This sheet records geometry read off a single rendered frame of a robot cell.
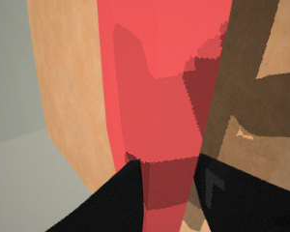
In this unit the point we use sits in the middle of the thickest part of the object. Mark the red rectangular lid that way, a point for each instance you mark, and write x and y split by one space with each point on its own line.
159 61

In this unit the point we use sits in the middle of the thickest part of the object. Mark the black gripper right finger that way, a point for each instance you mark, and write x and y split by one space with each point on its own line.
235 201

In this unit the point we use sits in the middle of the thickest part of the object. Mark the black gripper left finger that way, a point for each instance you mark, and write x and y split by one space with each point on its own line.
115 207

